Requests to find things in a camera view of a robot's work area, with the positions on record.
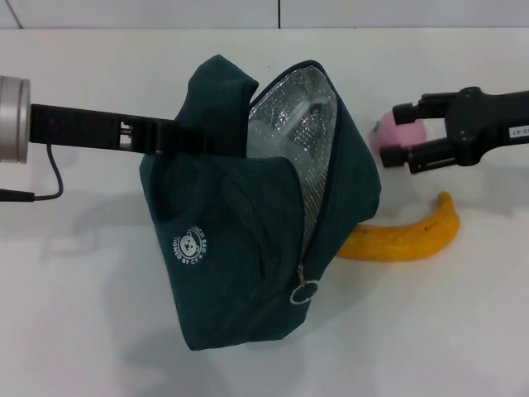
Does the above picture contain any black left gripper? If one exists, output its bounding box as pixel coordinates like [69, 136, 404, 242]
[29, 103, 247, 160]

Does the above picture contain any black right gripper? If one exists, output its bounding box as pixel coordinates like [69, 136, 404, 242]
[379, 85, 529, 175]

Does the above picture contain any pink peach toy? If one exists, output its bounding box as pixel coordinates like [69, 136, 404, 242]
[370, 111, 429, 152]

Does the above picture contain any dark teal insulated lunch bag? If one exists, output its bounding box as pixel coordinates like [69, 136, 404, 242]
[138, 52, 382, 352]

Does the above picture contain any yellow banana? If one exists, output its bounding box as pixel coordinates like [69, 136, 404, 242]
[338, 190, 461, 264]

